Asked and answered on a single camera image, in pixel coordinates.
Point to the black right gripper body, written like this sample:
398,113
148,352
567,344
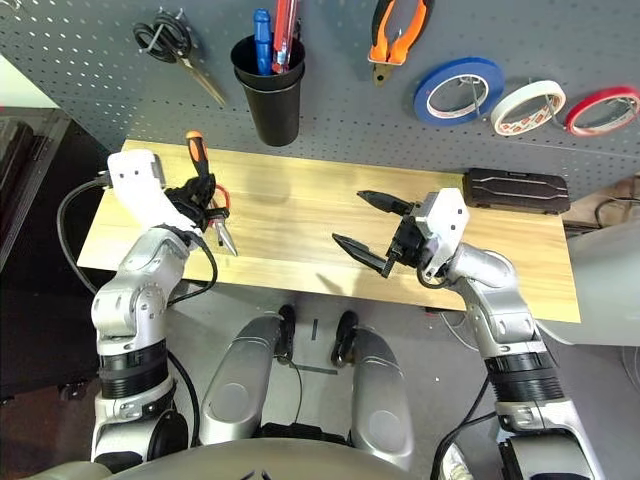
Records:
407,242

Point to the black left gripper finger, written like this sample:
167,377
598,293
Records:
215,214
196,189

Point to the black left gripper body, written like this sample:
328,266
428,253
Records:
187,205

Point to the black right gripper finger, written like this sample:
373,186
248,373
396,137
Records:
362,252
387,202

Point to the orange black screwdriver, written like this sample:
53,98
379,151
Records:
197,155

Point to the orange black pliers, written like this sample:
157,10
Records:
380,47

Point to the white tape roll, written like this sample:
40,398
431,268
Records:
505,100

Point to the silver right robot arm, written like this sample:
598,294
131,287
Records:
490,300

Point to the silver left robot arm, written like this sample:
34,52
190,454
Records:
130,300

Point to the dark grey pegboard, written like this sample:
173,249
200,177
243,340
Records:
75,75

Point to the short black floor tape strip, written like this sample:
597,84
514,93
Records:
315,330

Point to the blue tape roll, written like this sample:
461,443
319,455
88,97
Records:
422,107

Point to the black cup holder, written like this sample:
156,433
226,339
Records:
275,115

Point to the black tool case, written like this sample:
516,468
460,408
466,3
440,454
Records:
515,192

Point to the long black floor tape strip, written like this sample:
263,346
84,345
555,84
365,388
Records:
315,370

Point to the black plastic cup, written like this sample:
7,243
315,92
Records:
245,57

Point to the silver right robot leg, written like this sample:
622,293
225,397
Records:
380,395

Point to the silver robot leg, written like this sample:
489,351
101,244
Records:
240,380
380,395

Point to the silver scissors peg hook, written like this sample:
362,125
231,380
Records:
159,35

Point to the silver left robot leg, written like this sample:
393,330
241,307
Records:
240,380

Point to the black ribbed hard case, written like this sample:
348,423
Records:
20,165

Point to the black rolling cabinet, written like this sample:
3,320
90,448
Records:
50,325

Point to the light grey side table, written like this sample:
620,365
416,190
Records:
600,290

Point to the red tape roll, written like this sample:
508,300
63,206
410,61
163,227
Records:
580,105

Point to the white bystander shoe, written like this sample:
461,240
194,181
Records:
456,465

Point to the grey robot torso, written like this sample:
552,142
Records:
250,465

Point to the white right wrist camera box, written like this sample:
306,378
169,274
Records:
447,220

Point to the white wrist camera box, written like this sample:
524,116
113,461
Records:
447,220
135,180

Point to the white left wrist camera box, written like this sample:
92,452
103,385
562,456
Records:
135,180

